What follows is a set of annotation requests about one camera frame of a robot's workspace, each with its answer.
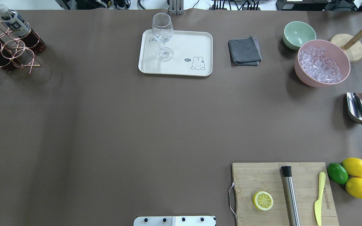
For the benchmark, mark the white rabbit tray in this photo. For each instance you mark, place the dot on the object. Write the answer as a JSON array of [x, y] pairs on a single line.
[[193, 54]]

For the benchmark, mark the grey folded cloth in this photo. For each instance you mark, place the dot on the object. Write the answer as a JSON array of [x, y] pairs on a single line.
[[245, 52]]

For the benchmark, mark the clear wine glass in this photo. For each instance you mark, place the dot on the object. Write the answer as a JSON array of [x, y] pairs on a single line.
[[162, 29]]

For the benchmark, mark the bamboo cutting board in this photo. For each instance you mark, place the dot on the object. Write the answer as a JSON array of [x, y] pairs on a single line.
[[249, 178]]

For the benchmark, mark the half lemon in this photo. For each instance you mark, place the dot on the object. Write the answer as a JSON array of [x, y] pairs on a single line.
[[263, 200]]

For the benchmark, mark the steel muddler black tip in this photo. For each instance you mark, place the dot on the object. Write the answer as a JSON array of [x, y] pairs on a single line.
[[292, 203]]

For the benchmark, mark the green bowl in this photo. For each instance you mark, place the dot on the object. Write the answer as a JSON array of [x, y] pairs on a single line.
[[297, 33]]

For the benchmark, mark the pink bowl of ice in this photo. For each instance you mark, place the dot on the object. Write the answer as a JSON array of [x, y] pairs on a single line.
[[320, 63]]

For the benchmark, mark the yellow plastic knife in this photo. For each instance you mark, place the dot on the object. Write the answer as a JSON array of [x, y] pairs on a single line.
[[319, 200]]

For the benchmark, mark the green lime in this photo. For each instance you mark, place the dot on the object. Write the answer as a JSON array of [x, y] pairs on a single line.
[[337, 173]]

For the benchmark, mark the yellow lemon upper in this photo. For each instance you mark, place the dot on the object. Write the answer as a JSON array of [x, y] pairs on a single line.
[[353, 166]]

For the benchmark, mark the yellow lemon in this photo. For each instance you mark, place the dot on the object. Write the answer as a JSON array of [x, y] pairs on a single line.
[[354, 187], [353, 166]]

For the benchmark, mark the wooden cup tree stand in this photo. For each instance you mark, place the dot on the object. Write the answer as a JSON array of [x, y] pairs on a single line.
[[351, 45]]

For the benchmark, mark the yellow lemon lower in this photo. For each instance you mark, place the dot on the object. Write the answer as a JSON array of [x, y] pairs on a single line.
[[354, 187]]

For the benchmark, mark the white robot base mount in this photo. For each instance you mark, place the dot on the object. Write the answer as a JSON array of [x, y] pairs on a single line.
[[175, 221]]

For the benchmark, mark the copper wire bottle basket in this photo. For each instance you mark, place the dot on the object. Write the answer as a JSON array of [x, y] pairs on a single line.
[[17, 55]]

